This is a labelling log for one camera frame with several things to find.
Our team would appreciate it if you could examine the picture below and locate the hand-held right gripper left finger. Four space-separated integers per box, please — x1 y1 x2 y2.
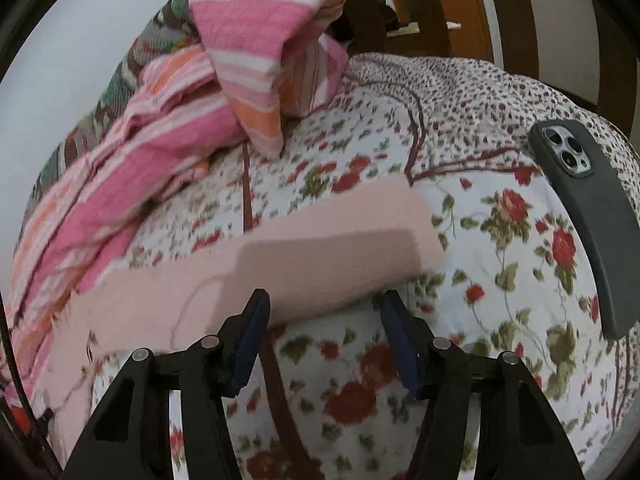
64 288 272 480

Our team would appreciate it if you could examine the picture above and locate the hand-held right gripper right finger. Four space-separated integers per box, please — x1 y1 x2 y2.
378 289 586 480

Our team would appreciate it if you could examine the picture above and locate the light pink garment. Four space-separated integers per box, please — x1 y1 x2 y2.
47 175 448 466

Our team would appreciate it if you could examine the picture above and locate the floral bedsheet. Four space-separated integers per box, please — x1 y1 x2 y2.
75 52 640 480

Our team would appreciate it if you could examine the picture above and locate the smartphone in dark case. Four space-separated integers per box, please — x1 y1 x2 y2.
527 119 640 341

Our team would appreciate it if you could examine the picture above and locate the multicolour patterned cloth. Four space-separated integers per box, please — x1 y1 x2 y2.
30 0 201 201

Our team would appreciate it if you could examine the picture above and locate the pink striped blanket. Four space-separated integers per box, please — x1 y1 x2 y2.
7 0 351 396

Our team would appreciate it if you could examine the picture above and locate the black cable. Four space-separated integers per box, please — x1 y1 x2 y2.
0 305 56 461

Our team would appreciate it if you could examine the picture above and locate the dark wooden bed frame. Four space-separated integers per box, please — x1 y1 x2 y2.
520 0 640 131

